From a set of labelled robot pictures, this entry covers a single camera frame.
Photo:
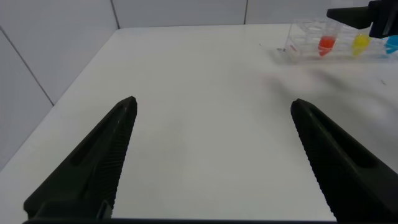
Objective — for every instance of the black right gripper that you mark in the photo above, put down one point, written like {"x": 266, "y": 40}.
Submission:
{"x": 384, "y": 18}

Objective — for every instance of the test tube with blue pigment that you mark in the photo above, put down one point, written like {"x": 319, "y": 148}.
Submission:
{"x": 392, "y": 44}

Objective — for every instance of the clear acrylic test tube rack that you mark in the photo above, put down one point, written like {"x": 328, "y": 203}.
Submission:
{"x": 304, "y": 46}

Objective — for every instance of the test tube with red pigment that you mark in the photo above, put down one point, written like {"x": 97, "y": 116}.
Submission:
{"x": 326, "y": 43}

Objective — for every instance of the test tube with yellow pigment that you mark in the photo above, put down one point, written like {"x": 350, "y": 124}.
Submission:
{"x": 360, "y": 42}

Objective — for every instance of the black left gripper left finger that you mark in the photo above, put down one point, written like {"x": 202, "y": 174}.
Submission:
{"x": 93, "y": 168}

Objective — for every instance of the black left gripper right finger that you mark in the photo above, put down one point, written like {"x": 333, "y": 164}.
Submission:
{"x": 345, "y": 168}

